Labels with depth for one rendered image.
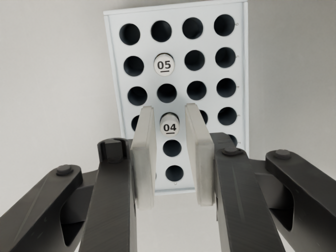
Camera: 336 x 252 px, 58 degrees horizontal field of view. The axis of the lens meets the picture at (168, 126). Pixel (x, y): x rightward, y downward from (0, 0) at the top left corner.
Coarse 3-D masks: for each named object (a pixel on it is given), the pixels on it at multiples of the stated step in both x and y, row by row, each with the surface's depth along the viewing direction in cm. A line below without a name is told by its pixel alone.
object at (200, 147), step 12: (192, 108) 17; (192, 120) 15; (192, 132) 14; (204, 132) 13; (192, 144) 14; (204, 144) 12; (192, 156) 15; (204, 156) 12; (192, 168) 15; (204, 168) 13; (204, 180) 13; (204, 192) 13; (204, 204) 13
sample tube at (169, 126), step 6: (168, 114) 19; (174, 114) 20; (162, 120) 19; (168, 120) 18; (174, 120) 18; (162, 126) 19; (168, 126) 19; (174, 126) 19; (162, 132) 19; (168, 132) 19; (174, 132) 19
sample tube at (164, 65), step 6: (162, 54) 18; (168, 54) 20; (156, 60) 17; (162, 60) 17; (168, 60) 17; (156, 66) 17; (162, 66) 17; (168, 66) 17; (174, 66) 18; (156, 72) 18; (162, 72) 18; (168, 72) 18
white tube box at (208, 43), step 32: (224, 0) 17; (128, 32) 21; (160, 32) 21; (192, 32) 21; (224, 32) 20; (128, 64) 21; (192, 64) 22; (224, 64) 20; (128, 96) 20; (160, 96) 21; (192, 96) 21; (224, 96) 20; (128, 128) 20; (224, 128) 20; (160, 160) 21; (160, 192) 21
